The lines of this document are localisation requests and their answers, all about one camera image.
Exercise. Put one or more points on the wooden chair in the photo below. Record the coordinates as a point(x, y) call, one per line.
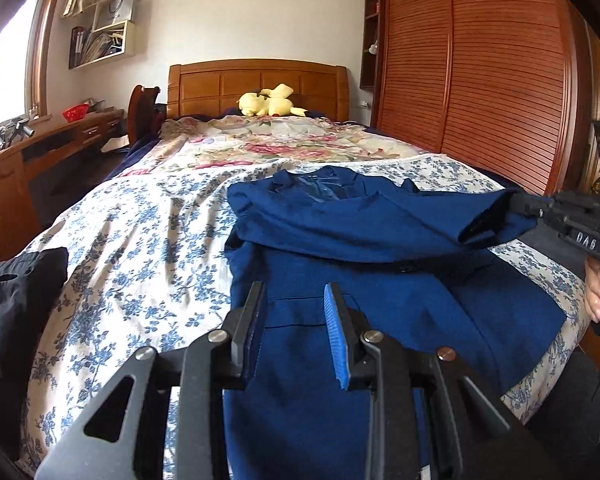
point(139, 110)

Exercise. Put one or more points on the wooden bed headboard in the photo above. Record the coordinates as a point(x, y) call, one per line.
point(205, 85)

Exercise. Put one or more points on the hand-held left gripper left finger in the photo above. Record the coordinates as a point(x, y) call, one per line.
point(254, 345)

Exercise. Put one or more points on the black cloth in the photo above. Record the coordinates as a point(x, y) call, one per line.
point(15, 300)

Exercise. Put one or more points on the yellow plush toy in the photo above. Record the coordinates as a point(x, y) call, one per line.
point(267, 102)

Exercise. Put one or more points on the wooden louvered wardrobe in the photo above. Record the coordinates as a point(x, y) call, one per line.
point(480, 70)

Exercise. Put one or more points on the blue suit jacket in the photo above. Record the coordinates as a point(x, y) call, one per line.
point(405, 310)

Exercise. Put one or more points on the window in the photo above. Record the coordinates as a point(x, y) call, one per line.
point(5, 75)

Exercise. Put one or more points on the blue floral bed sheet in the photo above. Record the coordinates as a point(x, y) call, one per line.
point(140, 260)

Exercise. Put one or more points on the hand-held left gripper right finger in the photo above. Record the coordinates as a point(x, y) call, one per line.
point(336, 340)

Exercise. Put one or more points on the white round ornament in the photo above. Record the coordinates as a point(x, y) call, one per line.
point(374, 48)

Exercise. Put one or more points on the person's dark clothing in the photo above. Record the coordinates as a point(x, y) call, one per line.
point(565, 410)

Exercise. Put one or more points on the red basket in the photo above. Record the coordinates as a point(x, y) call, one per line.
point(76, 112)

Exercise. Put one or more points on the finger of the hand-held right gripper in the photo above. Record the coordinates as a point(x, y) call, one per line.
point(532, 205)

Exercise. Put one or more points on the wooden desk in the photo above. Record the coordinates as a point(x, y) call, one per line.
point(10, 185)

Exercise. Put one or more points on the metal desk lamp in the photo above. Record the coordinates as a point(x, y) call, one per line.
point(10, 132)

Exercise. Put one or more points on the pink floral quilt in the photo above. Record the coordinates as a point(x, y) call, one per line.
point(260, 145)

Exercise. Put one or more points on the wooden open side shelf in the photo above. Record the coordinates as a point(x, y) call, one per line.
point(370, 25)

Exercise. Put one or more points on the white wall shelf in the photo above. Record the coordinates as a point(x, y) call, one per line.
point(127, 40)

